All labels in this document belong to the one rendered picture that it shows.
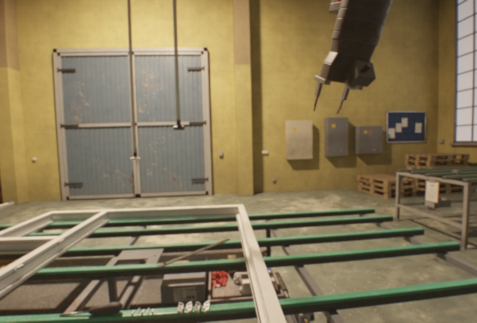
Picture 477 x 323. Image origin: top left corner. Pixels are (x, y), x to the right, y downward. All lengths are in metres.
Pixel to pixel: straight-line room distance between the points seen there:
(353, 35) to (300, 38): 7.59
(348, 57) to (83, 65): 7.81
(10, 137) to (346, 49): 8.27
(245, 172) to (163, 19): 4.67
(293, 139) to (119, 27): 5.57
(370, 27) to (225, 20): 7.43
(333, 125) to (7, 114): 8.54
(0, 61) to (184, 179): 5.41
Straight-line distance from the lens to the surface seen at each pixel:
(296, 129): 7.26
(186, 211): 2.00
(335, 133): 7.67
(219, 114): 7.14
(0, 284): 1.39
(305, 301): 1.02
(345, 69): 0.48
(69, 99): 8.09
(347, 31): 0.47
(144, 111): 7.32
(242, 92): 6.86
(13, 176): 8.47
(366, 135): 8.13
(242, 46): 7.19
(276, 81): 7.50
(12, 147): 8.42
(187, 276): 1.56
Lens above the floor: 1.42
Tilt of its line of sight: 4 degrees down
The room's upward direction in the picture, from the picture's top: 1 degrees counter-clockwise
